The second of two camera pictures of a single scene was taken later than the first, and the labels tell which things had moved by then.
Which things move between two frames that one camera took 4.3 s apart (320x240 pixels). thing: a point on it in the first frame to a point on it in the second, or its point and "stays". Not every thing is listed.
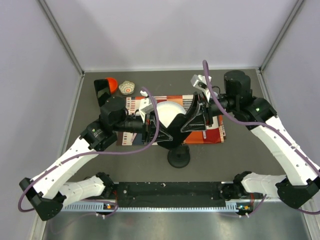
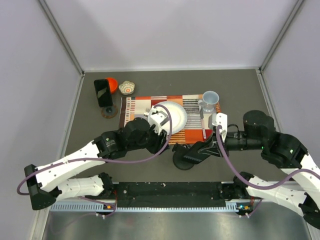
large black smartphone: [103, 90] stays
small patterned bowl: [127, 87] stays
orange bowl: [113, 84] stays
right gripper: [197, 122] to [214, 149]
